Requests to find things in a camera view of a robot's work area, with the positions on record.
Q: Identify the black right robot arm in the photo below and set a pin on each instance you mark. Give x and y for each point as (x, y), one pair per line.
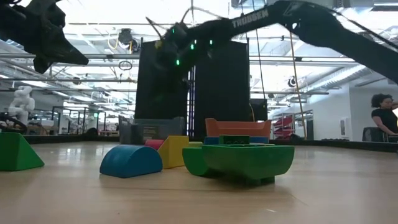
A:
(326, 28)

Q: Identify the blue half-cylinder block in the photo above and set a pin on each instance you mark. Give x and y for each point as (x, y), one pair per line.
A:
(130, 163)

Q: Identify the white wall box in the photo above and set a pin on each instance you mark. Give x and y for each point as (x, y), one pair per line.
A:
(344, 127)

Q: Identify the black office chair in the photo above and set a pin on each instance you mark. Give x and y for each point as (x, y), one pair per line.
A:
(373, 135)

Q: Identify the green rounded block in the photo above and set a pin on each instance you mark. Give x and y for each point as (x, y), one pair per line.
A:
(194, 161)

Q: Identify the red shelf rack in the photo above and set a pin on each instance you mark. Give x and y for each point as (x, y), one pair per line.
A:
(283, 124)

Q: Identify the blue rectangular block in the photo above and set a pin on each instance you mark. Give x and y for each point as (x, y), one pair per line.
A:
(211, 141)

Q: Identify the black ceiling reel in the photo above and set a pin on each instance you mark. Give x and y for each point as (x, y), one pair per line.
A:
(125, 35)
(292, 82)

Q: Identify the black aluminium table frame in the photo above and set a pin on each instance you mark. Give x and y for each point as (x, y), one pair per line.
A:
(342, 145)

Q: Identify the lime green bar block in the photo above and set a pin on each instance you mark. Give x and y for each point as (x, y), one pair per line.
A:
(196, 144)

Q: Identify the green triangular block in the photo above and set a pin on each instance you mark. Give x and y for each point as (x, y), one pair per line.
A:
(17, 155)

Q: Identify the black metal frame rack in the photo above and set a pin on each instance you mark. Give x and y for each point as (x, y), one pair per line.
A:
(65, 107)

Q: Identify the large yellow triangular block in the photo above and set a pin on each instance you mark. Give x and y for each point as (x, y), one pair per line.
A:
(174, 152)

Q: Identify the green plastic bowl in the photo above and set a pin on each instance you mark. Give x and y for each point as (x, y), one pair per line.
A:
(248, 161)

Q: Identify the grey translucent plastic bin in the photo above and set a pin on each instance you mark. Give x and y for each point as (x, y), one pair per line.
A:
(149, 132)

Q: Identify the red rounded block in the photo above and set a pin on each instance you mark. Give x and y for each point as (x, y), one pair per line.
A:
(154, 144)

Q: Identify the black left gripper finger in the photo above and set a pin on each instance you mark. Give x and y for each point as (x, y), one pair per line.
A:
(66, 54)

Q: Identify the orange plastic bin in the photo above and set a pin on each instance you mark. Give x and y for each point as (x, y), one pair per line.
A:
(239, 128)

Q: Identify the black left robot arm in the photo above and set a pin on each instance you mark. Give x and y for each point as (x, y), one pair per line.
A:
(12, 25)

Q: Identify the black folding screen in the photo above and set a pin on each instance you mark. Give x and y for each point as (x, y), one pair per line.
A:
(217, 93)

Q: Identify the black box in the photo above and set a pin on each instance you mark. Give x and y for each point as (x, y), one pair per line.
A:
(258, 110)

